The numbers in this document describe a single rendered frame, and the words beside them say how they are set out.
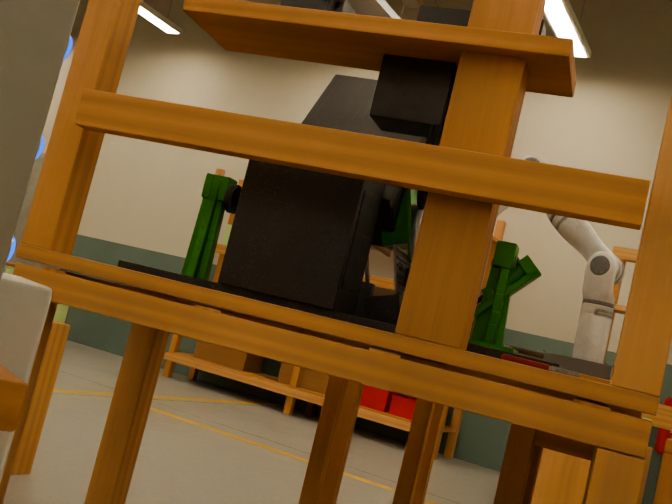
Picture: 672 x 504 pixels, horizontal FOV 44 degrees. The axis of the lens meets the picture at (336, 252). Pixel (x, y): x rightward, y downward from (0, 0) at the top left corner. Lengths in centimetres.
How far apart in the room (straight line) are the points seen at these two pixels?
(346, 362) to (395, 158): 44
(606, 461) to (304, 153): 87
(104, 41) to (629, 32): 665
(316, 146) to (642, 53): 662
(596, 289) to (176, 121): 132
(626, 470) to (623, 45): 686
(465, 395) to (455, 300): 19
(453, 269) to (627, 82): 654
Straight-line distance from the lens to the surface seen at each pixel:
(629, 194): 170
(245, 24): 205
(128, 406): 268
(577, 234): 269
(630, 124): 805
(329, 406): 261
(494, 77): 184
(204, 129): 194
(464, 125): 181
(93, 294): 205
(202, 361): 853
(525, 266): 211
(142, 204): 1015
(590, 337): 258
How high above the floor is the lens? 85
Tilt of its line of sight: 5 degrees up
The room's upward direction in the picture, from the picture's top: 14 degrees clockwise
